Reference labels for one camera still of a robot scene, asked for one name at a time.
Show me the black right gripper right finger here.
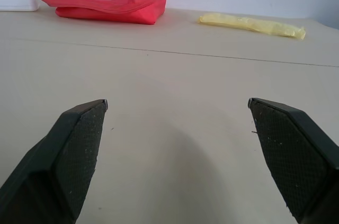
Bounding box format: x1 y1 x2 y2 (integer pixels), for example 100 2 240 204
247 97 339 224

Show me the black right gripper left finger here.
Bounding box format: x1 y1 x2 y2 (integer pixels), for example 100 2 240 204
0 98 109 224

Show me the yellow plastic wrapped packet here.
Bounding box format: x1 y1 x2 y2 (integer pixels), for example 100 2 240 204
198 12 307 40

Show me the red fabric bag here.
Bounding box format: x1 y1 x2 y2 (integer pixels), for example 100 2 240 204
36 0 168 26

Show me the white flat box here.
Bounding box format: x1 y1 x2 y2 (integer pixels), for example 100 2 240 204
0 0 40 12

